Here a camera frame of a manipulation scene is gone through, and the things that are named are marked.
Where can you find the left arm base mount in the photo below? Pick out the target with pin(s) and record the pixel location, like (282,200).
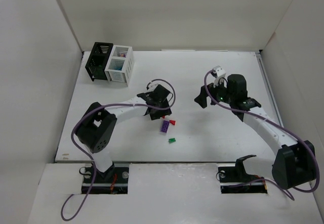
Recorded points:
(114,184)

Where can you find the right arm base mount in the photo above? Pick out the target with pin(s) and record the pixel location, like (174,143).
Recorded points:
(234,179)

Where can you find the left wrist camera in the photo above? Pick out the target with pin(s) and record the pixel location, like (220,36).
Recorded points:
(152,86)

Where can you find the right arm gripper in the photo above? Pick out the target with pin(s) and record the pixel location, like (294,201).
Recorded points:
(210,95)

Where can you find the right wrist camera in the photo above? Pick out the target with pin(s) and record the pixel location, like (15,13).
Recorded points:
(219,75)

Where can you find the purple flat lego brick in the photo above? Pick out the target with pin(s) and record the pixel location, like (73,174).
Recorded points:
(164,126)

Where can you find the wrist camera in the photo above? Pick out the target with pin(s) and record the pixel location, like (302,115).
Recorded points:
(152,86)
(219,75)

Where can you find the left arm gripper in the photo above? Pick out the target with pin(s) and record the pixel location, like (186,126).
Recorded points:
(160,112)

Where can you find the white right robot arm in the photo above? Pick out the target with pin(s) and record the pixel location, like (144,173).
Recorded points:
(295,165)

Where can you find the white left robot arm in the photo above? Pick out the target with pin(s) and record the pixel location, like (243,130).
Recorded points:
(96,126)

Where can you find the black slotted container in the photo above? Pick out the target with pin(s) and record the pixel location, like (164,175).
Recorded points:
(100,54)

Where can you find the white slotted container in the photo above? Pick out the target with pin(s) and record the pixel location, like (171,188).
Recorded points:
(123,76)

